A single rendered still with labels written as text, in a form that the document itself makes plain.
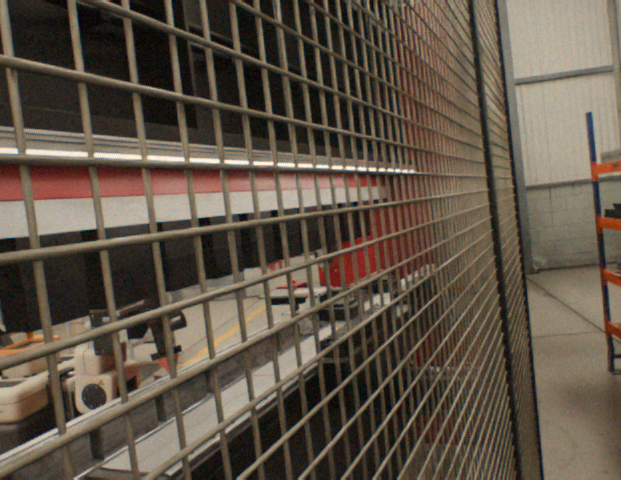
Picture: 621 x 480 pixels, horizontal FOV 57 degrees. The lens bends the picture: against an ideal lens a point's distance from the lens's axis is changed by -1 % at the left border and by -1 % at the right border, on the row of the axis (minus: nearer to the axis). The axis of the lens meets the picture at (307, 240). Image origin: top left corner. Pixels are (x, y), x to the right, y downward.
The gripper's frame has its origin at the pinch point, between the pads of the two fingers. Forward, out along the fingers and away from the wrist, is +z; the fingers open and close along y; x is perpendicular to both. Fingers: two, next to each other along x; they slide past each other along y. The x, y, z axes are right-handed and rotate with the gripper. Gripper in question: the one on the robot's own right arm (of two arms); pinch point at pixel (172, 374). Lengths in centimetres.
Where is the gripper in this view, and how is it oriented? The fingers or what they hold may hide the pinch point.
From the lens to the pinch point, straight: 217.6
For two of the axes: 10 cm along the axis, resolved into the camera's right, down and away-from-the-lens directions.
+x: 4.9, -0.8, 8.7
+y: 8.1, -3.2, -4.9
